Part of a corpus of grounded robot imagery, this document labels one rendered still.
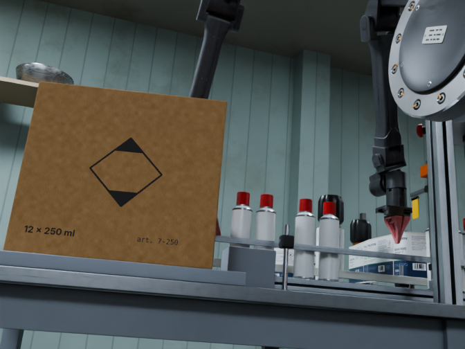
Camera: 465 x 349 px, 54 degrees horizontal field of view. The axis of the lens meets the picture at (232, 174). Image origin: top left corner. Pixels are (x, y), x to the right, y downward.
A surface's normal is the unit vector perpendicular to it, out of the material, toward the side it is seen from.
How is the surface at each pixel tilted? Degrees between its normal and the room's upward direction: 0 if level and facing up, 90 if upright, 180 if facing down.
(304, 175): 90
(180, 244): 90
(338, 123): 90
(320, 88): 90
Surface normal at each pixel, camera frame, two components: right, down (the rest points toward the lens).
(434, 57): -0.96, -0.14
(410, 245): -0.27, -0.29
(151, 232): 0.08, -0.27
